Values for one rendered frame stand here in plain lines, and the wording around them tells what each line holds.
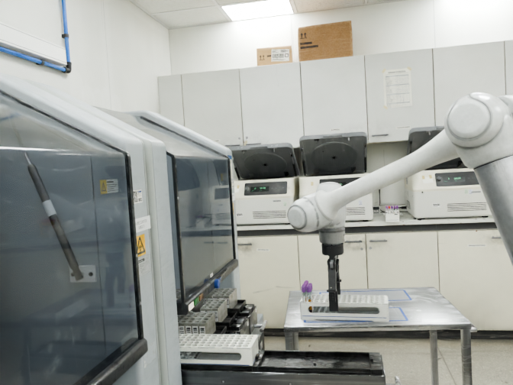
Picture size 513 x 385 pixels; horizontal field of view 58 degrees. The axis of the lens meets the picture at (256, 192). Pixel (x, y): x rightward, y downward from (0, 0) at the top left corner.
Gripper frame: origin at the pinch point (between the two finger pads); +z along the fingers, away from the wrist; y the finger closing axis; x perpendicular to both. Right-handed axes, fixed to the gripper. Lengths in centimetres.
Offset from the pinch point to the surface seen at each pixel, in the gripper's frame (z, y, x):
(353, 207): -13, 194, 2
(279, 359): 7.0, -34.7, 13.4
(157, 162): -51, -53, 38
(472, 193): -20, 198, -82
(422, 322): 5.3, -5.1, -28.4
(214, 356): 6.6, -35.8, 32.4
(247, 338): 0.9, -35.2, 22.2
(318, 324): 5.4, -9.3, 4.9
